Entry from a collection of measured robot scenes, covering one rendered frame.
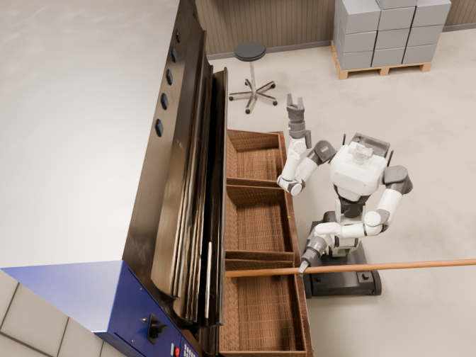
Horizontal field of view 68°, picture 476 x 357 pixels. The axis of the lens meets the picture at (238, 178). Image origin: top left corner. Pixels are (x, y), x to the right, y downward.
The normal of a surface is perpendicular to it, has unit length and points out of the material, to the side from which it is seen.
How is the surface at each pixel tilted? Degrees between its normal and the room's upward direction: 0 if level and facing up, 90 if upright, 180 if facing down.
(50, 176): 0
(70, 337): 90
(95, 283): 0
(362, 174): 45
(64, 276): 0
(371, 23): 90
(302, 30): 90
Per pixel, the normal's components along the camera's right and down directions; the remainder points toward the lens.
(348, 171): -0.48, 0.03
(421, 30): 0.00, 0.77
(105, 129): -0.12, -0.64
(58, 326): 0.99, -0.08
